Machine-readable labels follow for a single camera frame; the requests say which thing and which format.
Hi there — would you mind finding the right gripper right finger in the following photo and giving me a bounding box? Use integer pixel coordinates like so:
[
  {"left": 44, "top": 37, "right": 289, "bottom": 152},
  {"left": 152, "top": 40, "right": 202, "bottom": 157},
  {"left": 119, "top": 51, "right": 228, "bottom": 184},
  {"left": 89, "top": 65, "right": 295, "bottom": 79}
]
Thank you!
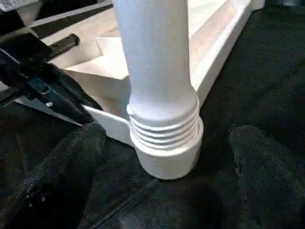
[{"left": 228, "top": 125, "right": 305, "bottom": 229}]

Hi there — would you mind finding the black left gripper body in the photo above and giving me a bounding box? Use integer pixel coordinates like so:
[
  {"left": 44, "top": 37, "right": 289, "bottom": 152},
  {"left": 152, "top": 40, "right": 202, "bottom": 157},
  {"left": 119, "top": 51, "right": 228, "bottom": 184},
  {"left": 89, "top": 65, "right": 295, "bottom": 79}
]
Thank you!
[{"left": 0, "top": 10, "right": 80, "bottom": 106}]

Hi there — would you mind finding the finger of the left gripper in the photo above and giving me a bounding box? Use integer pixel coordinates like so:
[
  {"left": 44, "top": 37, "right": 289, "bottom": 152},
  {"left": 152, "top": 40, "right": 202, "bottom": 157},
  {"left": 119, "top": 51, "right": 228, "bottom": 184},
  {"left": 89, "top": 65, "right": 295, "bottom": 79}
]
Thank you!
[{"left": 28, "top": 63, "right": 103, "bottom": 126}]

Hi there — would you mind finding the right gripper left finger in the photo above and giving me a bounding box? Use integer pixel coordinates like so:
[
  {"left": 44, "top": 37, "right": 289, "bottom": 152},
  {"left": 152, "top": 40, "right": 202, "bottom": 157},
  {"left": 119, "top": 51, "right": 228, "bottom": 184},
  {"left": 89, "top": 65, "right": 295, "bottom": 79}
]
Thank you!
[{"left": 0, "top": 123, "right": 107, "bottom": 229}]

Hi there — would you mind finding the white plastic table top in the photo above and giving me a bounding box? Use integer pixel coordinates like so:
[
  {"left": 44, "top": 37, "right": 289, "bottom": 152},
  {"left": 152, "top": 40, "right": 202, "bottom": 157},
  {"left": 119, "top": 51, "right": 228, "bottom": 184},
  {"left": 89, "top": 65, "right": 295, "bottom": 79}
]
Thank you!
[{"left": 14, "top": 0, "right": 265, "bottom": 181}]

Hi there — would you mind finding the white plastic table leg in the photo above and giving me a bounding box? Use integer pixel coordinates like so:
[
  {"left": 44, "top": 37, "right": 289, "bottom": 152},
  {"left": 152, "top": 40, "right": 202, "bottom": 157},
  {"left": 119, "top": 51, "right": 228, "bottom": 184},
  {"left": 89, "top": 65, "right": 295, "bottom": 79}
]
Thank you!
[{"left": 112, "top": 0, "right": 201, "bottom": 148}]

